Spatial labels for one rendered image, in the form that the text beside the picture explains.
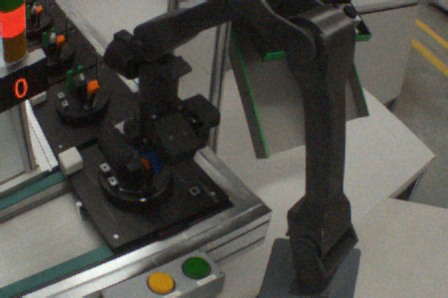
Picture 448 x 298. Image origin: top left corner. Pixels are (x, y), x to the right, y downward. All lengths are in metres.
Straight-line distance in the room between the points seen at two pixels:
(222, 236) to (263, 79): 0.30
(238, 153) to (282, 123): 0.20
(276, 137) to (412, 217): 0.40
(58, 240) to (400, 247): 0.72
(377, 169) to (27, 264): 0.84
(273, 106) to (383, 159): 0.38
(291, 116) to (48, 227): 0.52
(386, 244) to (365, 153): 0.28
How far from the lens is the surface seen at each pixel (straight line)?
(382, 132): 1.36
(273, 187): 1.13
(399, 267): 1.07
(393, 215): 1.16
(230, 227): 0.92
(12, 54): 0.80
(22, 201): 1.00
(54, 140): 1.07
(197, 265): 0.85
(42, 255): 0.94
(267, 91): 1.02
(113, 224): 0.90
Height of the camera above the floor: 1.67
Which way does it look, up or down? 43 degrees down
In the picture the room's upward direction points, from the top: 7 degrees clockwise
